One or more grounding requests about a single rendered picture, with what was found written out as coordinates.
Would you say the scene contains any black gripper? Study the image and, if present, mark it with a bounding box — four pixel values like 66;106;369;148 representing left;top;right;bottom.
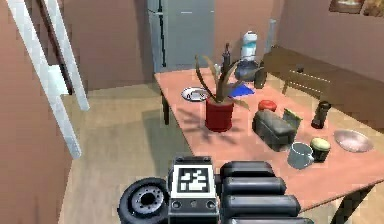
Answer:
117;177;172;224

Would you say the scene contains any pink dining table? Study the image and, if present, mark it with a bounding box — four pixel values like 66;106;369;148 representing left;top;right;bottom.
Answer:
153;66;384;224

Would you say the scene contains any white plate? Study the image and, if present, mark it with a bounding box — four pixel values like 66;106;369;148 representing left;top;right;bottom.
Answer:
181;86;212;103

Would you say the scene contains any plant in red pot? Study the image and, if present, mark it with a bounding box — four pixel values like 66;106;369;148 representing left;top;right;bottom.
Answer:
194;54;264;133

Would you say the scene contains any blue cloth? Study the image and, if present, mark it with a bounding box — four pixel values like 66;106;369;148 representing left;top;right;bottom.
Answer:
228;83;256;99

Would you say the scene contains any dark grey bread loaf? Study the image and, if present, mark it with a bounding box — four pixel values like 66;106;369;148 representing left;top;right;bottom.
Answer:
251;109;298;153

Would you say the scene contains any red tomato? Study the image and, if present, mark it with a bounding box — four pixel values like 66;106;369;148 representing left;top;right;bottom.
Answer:
258;99;278;113

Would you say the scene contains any grey-blue mug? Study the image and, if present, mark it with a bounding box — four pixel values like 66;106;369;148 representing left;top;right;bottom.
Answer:
286;141;316;170

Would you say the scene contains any dark tall bottle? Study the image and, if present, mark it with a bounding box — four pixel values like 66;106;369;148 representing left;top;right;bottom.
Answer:
221;42;232;78

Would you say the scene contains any grey kettle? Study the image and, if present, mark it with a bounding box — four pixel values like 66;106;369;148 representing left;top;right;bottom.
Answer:
234;59;262;83

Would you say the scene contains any green bread slice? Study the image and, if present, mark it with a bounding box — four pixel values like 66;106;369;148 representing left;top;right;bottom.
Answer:
282;107;304;131

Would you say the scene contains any dark cylinder jar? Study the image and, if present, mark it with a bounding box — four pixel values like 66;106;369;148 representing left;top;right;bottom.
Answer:
254;61;268;90

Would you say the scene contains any grey fridge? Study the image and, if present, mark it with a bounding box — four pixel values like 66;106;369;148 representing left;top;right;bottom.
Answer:
146;0;216;74

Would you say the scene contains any dark cup with cream top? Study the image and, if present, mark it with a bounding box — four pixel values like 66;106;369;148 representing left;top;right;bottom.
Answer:
309;137;332;164

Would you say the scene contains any white blue-banded bottle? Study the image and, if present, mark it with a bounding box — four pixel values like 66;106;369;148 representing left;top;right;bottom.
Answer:
240;30;259;63

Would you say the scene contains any dark pepper mill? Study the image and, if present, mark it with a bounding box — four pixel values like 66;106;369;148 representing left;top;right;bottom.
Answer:
310;100;332;130

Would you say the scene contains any brown wooden chair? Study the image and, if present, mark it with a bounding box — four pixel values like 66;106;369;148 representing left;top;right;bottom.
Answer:
281;68;333;101

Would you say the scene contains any grey upright pipe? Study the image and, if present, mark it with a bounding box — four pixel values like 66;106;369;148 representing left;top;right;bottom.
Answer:
265;18;278;55

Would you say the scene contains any black fridge handle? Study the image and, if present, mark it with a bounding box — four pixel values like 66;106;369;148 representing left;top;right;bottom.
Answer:
159;0;167;69

